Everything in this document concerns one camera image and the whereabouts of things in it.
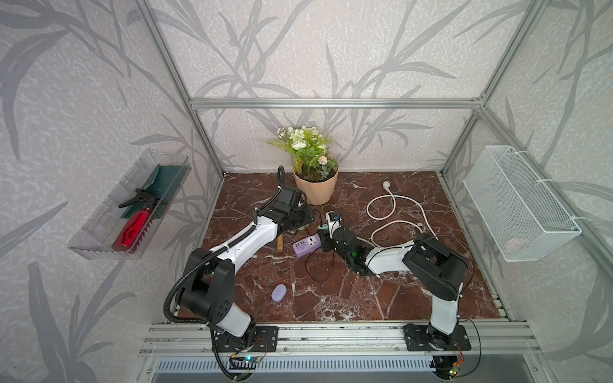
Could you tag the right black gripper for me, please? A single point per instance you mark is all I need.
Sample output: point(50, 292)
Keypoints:
point(325, 238)

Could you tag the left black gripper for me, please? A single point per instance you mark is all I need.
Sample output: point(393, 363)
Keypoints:
point(309, 216)

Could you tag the purple power strip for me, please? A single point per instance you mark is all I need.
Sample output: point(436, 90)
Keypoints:
point(307, 245)

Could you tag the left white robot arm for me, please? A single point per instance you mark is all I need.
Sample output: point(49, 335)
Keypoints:
point(205, 292)

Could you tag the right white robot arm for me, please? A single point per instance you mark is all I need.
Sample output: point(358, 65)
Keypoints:
point(437, 267)

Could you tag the green garden fork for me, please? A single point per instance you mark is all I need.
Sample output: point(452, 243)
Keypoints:
point(280, 244)

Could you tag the beige flower pot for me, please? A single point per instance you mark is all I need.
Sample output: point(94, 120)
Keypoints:
point(318, 182)

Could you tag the green artificial flowering plant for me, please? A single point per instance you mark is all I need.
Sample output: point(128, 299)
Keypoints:
point(309, 150)

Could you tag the purple earbuds case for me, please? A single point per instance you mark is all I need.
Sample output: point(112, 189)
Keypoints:
point(279, 293)

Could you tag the pink object in basket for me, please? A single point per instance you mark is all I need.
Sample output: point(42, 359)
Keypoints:
point(515, 245)

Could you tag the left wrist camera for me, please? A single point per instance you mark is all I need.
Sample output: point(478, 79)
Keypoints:
point(288, 200)

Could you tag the red handled pruning shears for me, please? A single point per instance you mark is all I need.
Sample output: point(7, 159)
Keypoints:
point(137, 225)

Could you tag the clear plastic wall tray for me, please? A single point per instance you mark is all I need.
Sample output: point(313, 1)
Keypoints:
point(126, 221)

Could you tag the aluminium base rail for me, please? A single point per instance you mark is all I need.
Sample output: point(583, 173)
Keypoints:
point(495, 336)

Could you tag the white wire mesh basket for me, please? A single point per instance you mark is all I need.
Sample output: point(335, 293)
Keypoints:
point(515, 202)

